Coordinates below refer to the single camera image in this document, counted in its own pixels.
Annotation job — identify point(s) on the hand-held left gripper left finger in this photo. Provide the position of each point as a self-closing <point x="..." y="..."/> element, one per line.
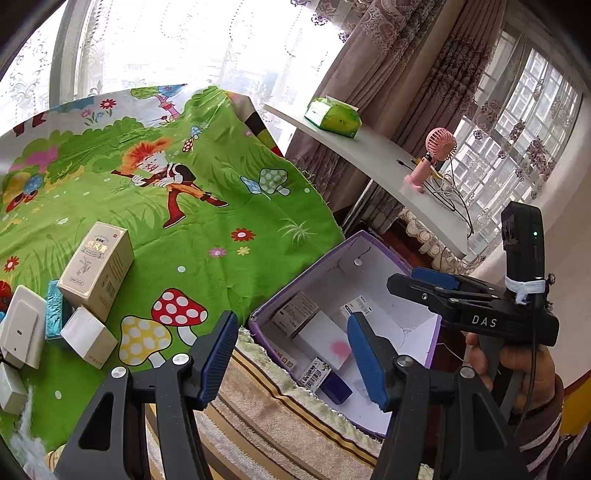
<point x="219" y="360"/>

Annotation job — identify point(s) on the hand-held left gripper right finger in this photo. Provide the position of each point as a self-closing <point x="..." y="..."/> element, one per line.
<point x="369" y="364"/>

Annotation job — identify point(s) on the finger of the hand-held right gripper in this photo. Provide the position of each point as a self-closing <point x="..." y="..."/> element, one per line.
<point x="434" y="276"/>
<point x="406" y="287"/>

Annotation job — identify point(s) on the dark blue plastic case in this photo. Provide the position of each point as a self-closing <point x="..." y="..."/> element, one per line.
<point x="336" y="388"/>

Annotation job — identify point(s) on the purple cardboard storage box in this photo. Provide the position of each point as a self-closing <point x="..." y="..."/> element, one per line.
<point x="369" y="258"/>

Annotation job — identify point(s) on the small barcode label box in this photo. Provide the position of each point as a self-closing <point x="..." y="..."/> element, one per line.
<point x="315" y="373"/>

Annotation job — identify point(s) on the white box with pink stain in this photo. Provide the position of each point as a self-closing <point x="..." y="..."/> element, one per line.
<point x="318" y="339"/>

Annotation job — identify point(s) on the pale white text box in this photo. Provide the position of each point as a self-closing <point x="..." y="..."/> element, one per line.
<point x="295" y="314"/>

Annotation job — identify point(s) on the small white cube box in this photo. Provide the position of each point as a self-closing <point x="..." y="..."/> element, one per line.
<point x="85" y="334"/>

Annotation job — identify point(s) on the white rounded switch plate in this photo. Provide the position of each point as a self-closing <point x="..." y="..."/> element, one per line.
<point x="21" y="327"/>

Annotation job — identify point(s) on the white box gold emblem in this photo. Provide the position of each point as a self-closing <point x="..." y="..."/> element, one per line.
<point x="10" y="390"/>

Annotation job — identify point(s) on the person's right forearm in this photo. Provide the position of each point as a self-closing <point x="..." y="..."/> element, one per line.
<point x="549" y="429"/>

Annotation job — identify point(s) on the person's right hand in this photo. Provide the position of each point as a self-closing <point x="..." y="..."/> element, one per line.
<point x="538" y="369"/>

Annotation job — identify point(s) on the striped plush towel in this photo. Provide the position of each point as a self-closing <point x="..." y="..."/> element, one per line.
<point x="286" y="424"/>

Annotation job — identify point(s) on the pink desk fan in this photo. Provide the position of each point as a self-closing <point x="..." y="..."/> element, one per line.
<point x="422" y="173"/>

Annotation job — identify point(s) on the green cartoon printed blanket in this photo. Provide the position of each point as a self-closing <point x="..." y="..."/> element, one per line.
<point x="207" y="230"/>

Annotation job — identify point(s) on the white curved desk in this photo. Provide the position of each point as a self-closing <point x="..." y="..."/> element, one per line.
<point x="378" y="157"/>

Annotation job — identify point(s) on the cream medicine box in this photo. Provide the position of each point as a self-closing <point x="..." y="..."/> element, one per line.
<point x="92" y="267"/>

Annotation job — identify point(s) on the small teal box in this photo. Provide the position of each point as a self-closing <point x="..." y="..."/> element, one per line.
<point x="55" y="311"/>

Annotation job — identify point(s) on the green tissue pack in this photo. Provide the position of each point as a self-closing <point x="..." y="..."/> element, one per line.
<point x="332" y="119"/>

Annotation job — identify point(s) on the floral lace curtain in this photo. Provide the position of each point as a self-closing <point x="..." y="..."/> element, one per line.
<point x="531" y="115"/>

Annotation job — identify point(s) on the brown patterned curtain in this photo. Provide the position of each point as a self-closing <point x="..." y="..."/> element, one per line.
<point x="406" y="69"/>

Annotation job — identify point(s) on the white fluffy fur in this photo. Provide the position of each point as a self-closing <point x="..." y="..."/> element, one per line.
<point x="27" y="443"/>

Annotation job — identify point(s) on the white sheer embroidered curtain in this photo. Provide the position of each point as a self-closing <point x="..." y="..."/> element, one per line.
<point x="184" y="46"/>

